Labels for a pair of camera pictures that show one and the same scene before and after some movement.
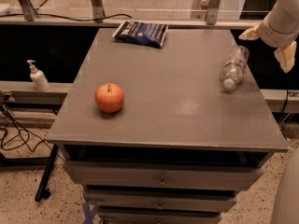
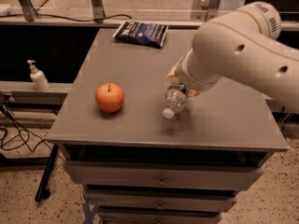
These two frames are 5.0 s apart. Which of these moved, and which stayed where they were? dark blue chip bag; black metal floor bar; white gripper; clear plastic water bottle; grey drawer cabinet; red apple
Moved: white gripper; clear plastic water bottle
Stayed: grey drawer cabinet; black metal floor bar; red apple; dark blue chip bag
